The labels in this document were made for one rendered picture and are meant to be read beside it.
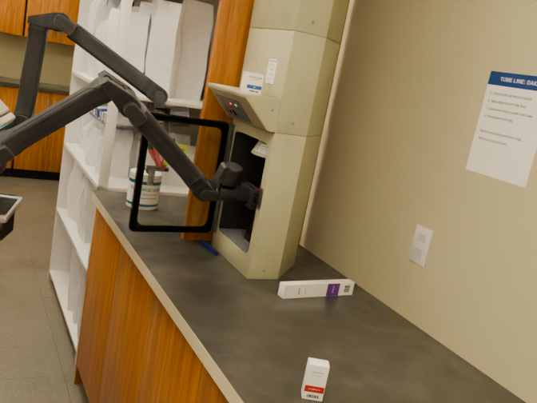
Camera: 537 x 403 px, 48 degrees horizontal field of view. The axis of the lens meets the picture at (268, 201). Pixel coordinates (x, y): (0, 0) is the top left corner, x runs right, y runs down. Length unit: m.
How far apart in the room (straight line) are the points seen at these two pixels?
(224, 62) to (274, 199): 0.53
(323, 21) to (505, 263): 0.85
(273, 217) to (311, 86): 0.42
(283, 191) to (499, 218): 0.63
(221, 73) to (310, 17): 0.43
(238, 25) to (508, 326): 1.27
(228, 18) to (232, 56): 0.12
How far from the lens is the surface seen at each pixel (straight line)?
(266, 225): 1.88
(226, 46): 2.12
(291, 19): 1.84
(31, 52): 2.13
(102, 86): 1.64
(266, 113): 1.79
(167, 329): 1.79
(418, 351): 1.71
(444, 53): 1.93
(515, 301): 1.66
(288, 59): 1.81
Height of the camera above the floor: 1.59
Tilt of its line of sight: 12 degrees down
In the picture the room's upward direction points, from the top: 11 degrees clockwise
